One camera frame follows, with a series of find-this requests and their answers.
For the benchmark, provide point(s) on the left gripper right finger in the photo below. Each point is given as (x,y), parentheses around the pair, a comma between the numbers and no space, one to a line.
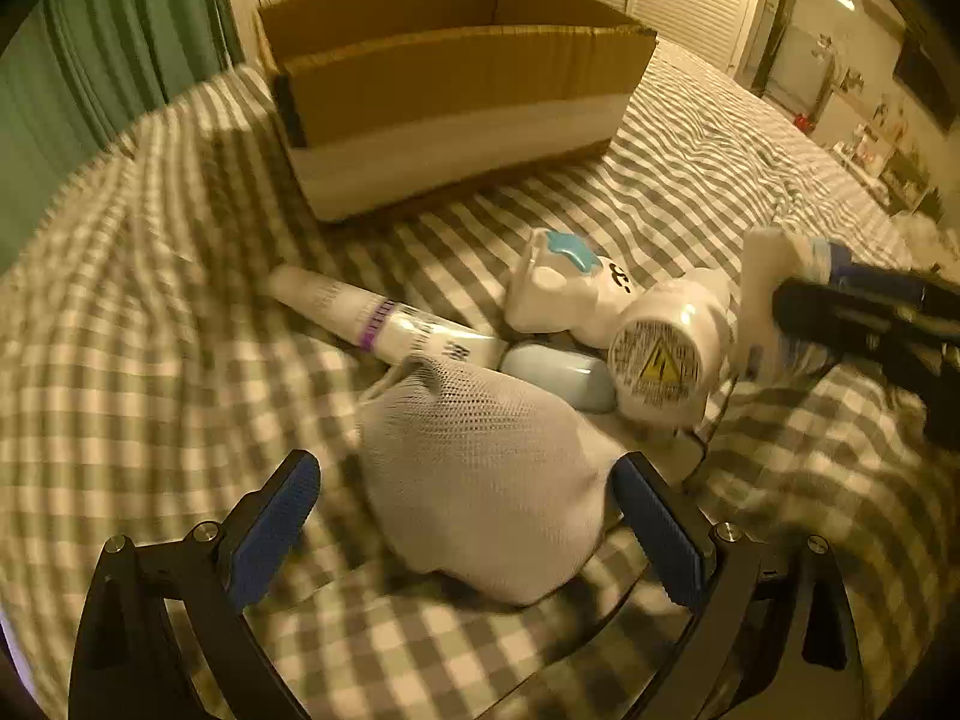
(771,634)

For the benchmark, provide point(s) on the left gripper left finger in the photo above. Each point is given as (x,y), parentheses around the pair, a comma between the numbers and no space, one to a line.
(127,662)

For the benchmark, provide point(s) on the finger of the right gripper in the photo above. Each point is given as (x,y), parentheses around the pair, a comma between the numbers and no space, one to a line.
(847,322)
(870,273)

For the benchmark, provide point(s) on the blue tissue pack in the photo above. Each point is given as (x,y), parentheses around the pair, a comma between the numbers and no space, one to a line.
(775,266)

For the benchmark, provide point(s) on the white hair dryer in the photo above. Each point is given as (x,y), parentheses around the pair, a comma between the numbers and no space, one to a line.
(666,356)

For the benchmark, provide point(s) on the light blue small case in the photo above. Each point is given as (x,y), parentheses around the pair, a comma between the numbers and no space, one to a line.
(583,381)

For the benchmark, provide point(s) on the white plush star toy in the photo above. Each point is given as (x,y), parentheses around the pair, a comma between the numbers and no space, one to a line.
(561,285)

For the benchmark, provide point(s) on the white mesh bag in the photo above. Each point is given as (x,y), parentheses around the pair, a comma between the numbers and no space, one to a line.
(483,477)

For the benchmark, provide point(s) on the white toothpaste tube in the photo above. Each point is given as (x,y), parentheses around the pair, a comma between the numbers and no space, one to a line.
(387,329)

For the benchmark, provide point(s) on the grey checkered bed quilt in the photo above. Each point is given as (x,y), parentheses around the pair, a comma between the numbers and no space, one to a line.
(147,383)

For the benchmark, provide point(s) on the open cardboard box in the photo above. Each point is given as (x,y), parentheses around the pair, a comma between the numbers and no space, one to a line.
(383,101)

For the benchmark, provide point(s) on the large green curtain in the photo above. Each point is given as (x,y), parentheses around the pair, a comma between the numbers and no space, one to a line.
(77,73)

